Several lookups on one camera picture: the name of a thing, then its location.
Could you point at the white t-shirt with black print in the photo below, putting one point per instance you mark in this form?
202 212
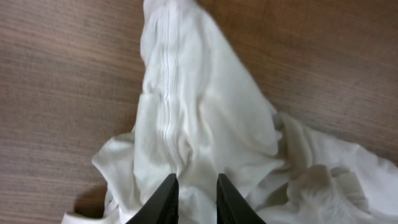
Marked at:
200 114

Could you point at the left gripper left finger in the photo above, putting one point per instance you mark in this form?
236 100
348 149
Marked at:
162 207

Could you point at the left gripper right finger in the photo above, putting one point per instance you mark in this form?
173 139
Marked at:
231 207

